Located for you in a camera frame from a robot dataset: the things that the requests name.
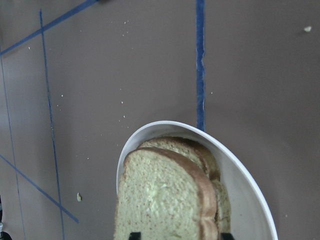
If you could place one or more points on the bread slice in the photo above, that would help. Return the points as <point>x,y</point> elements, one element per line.
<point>164,196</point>
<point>205,160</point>

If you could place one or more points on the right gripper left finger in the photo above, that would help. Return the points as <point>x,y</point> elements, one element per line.
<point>134,236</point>

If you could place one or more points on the white round plate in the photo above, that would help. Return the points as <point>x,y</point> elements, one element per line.
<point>251,218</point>

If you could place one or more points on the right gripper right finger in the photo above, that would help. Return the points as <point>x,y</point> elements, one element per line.
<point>226,236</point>

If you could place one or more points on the bread crumb piece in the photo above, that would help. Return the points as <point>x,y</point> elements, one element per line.
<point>79,197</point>

